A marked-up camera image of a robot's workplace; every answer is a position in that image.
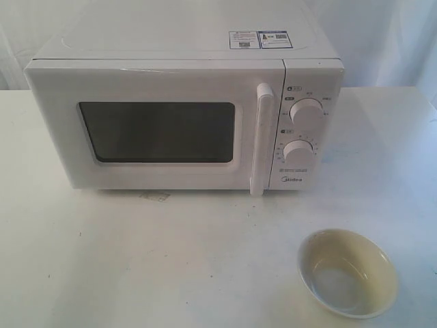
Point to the white microwave door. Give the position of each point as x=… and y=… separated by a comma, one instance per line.
x=161, y=124

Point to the cream ceramic bowl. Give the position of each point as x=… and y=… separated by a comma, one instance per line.
x=347, y=273

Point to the white microwave oven body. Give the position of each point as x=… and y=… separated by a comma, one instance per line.
x=311, y=71

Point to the clear tape patch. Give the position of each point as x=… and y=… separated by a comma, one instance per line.
x=155, y=196

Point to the lower white control knob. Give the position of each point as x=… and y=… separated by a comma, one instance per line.
x=298, y=152

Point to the white control knob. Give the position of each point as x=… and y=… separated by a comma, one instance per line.
x=298, y=152
x=306, y=111

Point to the upper white control knob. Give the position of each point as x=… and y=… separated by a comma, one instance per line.
x=306, y=111

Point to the blue warning sticker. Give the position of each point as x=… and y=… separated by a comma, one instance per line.
x=259, y=40

